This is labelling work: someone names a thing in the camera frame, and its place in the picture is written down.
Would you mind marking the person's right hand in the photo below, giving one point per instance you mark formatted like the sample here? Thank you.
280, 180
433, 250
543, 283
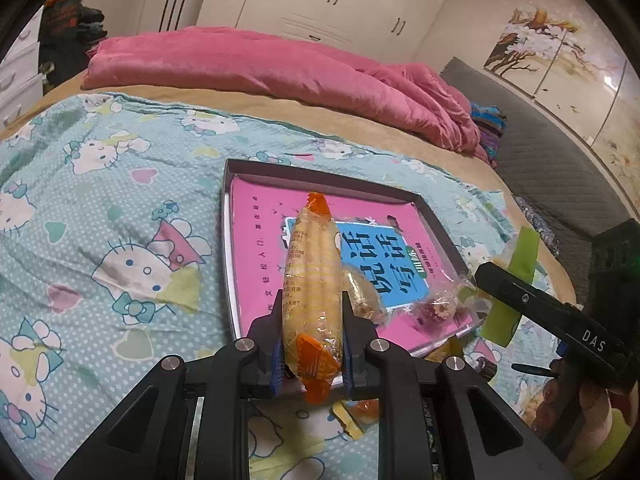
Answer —
597, 425

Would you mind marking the white wardrobe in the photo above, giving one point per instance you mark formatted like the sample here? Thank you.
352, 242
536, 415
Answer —
300, 0

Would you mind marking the colourful striped cloth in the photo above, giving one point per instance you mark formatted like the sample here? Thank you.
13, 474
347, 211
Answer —
489, 130

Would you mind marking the clear packet with red snack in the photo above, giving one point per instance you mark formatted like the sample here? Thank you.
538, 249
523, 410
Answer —
437, 310

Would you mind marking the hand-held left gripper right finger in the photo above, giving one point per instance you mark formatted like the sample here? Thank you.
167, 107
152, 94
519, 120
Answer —
349, 355

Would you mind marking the beige bed sheet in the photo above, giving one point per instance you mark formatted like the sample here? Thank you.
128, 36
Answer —
300, 115

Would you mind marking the green strip snack packet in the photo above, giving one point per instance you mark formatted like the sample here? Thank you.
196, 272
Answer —
525, 255

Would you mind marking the orange rice cracker packet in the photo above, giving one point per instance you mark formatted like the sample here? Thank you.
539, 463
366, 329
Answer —
310, 285

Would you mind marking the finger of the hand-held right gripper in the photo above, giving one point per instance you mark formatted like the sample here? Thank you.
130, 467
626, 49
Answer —
515, 292

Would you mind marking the dark clothes pile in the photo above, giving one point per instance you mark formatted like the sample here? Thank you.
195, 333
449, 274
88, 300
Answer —
70, 30

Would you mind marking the pink book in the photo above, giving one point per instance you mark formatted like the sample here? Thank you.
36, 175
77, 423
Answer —
260, 240

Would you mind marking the clear packet with brown pastry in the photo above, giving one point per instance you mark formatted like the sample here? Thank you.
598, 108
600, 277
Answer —
362, 295

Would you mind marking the white drawer cabinet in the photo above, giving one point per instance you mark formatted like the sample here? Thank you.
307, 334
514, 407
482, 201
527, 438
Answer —
17, 75

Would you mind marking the yellow orange snack packet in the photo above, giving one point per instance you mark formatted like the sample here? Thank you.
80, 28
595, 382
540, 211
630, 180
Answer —
352, 417

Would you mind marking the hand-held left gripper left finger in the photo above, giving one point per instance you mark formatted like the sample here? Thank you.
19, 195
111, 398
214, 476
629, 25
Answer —
274, 365

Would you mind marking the dark wrapped chocolate candy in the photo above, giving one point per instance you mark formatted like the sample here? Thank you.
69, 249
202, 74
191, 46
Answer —
487, 368

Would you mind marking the pink duvet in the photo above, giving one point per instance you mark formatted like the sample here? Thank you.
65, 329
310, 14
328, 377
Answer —
250, 60

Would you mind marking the flower tree wall painting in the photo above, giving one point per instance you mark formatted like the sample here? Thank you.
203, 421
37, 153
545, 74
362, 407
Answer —
540, 45

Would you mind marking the dark patterned cloth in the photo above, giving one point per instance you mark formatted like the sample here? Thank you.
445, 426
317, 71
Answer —
537, 225

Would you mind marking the printed cat blanket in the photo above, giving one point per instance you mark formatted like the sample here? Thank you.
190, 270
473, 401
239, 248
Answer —
125, 210

